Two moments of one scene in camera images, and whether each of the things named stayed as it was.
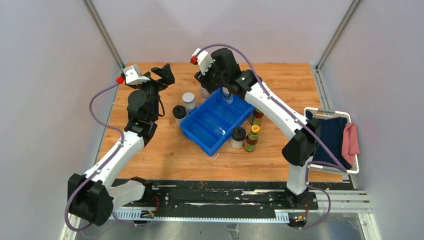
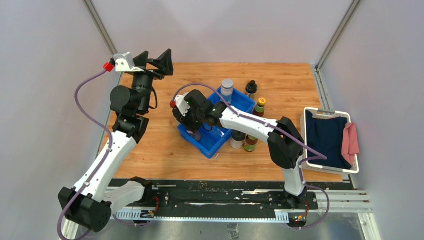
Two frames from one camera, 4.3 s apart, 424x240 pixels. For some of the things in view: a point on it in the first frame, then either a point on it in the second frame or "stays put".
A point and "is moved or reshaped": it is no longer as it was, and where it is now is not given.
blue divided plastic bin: [210, 126] stays put
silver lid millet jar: [189, 101] is moved or reshaped
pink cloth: [350, 142] stays put
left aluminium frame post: [98, 22] stays put
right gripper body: [219, 78] to [193, 121]
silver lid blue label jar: [226, 96] stays put
